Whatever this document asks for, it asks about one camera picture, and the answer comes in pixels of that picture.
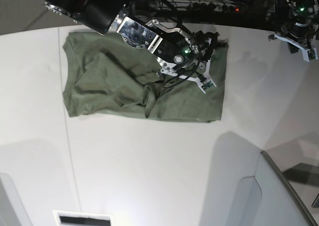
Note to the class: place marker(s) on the black power strip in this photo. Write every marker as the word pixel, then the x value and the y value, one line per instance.
pixel 215 7

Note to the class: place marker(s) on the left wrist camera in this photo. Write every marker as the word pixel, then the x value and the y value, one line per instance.
pixel 310 54

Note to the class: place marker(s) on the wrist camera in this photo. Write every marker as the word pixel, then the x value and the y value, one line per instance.
pixel 310 54
pixel 207 85

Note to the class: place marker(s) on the olive green t-shirt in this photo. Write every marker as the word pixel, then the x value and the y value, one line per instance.
pixel 105 75

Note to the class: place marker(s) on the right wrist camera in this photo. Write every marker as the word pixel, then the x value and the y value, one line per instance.
pixel 207 85

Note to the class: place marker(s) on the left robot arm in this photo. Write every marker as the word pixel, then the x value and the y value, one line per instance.
pixel 298 11

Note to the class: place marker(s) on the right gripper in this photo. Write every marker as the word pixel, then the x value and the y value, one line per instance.
pixel 203 46

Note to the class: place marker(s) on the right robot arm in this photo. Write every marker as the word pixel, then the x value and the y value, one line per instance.
pixel 175 48

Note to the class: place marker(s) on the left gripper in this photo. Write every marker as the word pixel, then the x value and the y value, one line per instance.
pixel 300 36

